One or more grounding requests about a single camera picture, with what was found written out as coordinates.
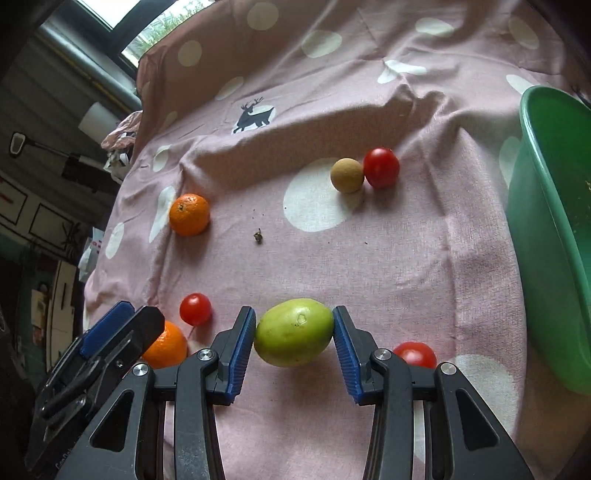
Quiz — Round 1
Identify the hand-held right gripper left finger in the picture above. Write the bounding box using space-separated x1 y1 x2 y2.
48 305 257 480

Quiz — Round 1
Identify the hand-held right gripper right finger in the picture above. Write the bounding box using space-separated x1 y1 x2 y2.
331 305 536 480

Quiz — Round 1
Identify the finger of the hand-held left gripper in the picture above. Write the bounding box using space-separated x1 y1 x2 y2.
78 305 165 398
78 301 136 360

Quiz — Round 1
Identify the orange mandarin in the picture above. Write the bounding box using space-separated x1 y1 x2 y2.
169 194 211 237
141 320 189 370

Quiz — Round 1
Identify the green jujube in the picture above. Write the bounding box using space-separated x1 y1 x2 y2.
254 298 335 367

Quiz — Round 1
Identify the red cherry tomato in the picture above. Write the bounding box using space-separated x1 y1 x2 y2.
363 148 400 189
392 342 437 369
179 293 213 327

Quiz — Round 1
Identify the green plastic basin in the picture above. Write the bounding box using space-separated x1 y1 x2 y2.
505 85 591 395

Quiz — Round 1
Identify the pink polka-dot blanket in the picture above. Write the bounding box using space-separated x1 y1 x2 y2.
83 0 591 480

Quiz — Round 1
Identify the printed white bag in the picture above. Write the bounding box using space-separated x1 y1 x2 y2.
104 148 134 182

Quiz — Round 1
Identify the brown longan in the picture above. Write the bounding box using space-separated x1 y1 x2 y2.
330 158 365 193

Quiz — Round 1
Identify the pink crumpled cloth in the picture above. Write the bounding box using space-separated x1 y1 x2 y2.
102 111 142 153

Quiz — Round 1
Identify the white paper roll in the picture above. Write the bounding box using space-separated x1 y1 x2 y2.
78 102 121 144

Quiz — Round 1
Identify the grey pipe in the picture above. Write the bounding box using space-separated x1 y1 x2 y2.
39 21 141 112

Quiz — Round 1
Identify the window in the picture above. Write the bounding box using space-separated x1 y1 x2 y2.
108 0 218 65

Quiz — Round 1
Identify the black long-handled tool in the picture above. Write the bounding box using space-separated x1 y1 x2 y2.
9 131 116 195

